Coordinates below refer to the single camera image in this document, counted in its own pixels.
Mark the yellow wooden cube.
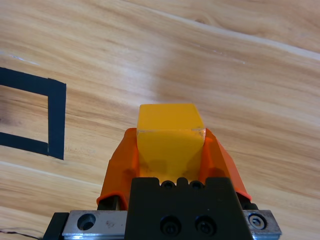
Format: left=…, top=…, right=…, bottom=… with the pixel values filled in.
left=136, top=103, right=206, bottom=182

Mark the black tape square outline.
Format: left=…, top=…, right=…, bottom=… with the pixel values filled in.
left=0, top=66, right=67, bottom=161

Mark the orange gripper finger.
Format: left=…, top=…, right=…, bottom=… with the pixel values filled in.
left=199, top=128, right=258, bottom=211
left=96, top=127, right=140, bottom=211

